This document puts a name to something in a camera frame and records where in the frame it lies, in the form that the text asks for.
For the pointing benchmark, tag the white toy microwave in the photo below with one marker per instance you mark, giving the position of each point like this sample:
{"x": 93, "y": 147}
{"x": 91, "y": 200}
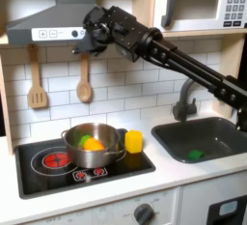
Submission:
{"x": 199, "y": 3}

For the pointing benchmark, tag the green toy block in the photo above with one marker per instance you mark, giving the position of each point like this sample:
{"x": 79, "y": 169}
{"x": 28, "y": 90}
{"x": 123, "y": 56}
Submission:
{"x": 195, "y": 154}

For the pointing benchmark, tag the dark grey sink basin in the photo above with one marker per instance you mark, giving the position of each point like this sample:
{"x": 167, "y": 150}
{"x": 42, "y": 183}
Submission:
{"x": 212, "y": 135}

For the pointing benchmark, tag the wooden slotted spatula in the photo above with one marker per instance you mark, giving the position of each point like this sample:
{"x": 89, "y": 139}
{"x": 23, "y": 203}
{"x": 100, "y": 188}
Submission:
{"x": 37, "y": 97}

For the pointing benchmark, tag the orange toy carrot green top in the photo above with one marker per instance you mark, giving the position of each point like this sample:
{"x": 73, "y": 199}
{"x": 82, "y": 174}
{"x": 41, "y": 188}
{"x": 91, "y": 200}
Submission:
{"x": 93, "y": 145}

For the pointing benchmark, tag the grey range hood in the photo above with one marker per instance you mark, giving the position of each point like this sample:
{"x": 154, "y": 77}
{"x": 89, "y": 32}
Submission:
{"x": 48, "y": 19}

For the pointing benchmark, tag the dark grey tap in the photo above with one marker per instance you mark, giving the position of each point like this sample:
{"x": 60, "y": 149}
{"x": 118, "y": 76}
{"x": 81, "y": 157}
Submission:
{"x": 184, "y": 106}

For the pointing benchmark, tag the black toy stove cooktop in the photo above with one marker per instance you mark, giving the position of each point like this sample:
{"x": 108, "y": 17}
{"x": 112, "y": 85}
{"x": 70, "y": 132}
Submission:
{"x": 35, "y": 180}

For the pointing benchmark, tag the yellow toy block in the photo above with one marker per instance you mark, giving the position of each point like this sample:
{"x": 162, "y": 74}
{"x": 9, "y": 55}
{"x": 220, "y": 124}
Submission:
{"x": 133, "y": 142}

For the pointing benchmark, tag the grey oven knob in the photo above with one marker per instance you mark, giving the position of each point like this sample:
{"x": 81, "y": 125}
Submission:
{"x": 143, "y": 214}

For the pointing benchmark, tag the wooden spoon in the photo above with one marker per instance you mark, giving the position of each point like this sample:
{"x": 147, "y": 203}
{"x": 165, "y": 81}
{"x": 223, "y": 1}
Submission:
{"x": 84, "y": 90}

